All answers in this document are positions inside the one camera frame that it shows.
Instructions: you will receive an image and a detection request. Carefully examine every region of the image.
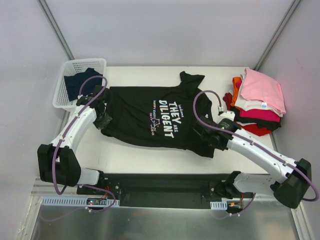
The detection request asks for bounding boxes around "red t shirt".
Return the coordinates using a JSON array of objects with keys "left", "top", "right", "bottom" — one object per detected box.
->
[{"left": 222, "top": 92, "right": 272, "bottom": 137}]

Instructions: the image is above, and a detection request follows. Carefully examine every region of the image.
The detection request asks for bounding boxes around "left white cable duct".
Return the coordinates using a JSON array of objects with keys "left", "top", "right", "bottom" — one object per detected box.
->
[{"left": 41, "top": 196, "right": 120, "bottom": 208}]

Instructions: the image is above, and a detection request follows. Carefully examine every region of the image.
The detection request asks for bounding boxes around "magenta t shirt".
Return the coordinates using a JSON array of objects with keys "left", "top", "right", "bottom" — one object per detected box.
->
[{"left": 239, "top": 109, "right": 281, "bottom": 123}]

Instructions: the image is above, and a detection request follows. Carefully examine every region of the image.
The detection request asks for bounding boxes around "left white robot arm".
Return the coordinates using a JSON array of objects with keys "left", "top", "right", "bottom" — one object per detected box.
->
[{"left": 37, "top": 86, "right": 113, "bottom": 195}]

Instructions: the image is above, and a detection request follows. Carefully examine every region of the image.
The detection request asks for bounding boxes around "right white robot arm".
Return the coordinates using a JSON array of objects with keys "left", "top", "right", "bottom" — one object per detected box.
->
[{"left": 193, "top": 116, "right": 312, "bottom": 209}]

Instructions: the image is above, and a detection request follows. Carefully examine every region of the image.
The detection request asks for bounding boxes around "pink t shirt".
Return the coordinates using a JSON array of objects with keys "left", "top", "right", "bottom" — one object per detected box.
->
[{"left": 239, "top": 68, "right": 286, "bottom": 115}]

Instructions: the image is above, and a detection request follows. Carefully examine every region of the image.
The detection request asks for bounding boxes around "aluminium frame rail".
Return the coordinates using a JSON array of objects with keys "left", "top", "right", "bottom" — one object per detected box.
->
[{"left": 31, "top": 176, "right": 301, "bottom": 201}]

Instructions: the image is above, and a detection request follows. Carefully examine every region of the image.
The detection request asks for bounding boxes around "right white cable duct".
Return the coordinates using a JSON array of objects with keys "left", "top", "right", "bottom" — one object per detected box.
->
[{"left": 210, "top": 200, "right": 228, "bottom": 211}]

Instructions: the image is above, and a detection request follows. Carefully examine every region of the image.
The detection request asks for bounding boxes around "white t shirt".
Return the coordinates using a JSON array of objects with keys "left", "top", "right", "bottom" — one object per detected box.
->
[{"left": 234, "top": 87, "right": 283, "bottom": 117}]

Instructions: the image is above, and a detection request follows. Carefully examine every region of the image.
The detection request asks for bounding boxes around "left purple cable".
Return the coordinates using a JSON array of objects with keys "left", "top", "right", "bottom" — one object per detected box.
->
[{"left": 39, "top": 75, "right": 117, "bottom": 222}]

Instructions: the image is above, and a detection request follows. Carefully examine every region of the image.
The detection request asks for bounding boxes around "navy blue t shirt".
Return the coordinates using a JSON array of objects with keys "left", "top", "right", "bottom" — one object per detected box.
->
[{"left": 64, "top": 68, "right": 102, "bottom": 101}]

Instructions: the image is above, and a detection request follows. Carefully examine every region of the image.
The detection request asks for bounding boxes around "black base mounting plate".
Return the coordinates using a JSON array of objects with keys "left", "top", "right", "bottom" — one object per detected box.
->
[{"left": 76, "top": 173, "right": 255, "bottom": 208}]

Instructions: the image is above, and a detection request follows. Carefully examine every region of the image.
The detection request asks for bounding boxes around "white cable duct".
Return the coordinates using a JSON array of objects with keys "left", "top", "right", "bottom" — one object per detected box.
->
[
  {"left": 41, "top": 196, "right": 120, "bottom": 208},
  {"left": 210, "top": 200, "right": 228, "bottom": 211}
]

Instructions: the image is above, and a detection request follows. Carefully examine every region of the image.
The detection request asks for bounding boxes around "white plastic laundry basket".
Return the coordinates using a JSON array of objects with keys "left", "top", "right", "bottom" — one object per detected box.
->
[{"left": 52, "top": 58, "right": 107, "bottom": 112}]

